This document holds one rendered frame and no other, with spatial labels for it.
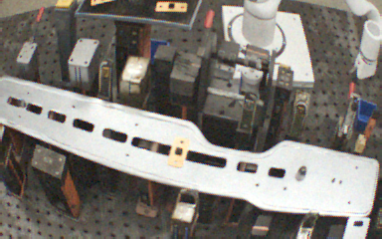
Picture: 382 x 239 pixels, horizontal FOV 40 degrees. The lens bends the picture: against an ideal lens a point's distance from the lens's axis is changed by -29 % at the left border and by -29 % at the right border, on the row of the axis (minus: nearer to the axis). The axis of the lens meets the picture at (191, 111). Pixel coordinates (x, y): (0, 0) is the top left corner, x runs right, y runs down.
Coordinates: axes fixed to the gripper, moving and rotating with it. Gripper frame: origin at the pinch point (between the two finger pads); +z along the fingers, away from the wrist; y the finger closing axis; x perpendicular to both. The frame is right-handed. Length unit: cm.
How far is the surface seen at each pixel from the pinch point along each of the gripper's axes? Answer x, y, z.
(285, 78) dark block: -1.5, -38.5, -16.7
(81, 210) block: -8, -104, 21
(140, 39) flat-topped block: 28, -70, -8
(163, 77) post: 13, -67, -7
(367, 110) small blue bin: -2.0, 9.1, 23.5
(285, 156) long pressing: -18.2, -43.3, -5.5
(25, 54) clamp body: 37, -111, -12
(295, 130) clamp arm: -12.0, -37.6, -5.8
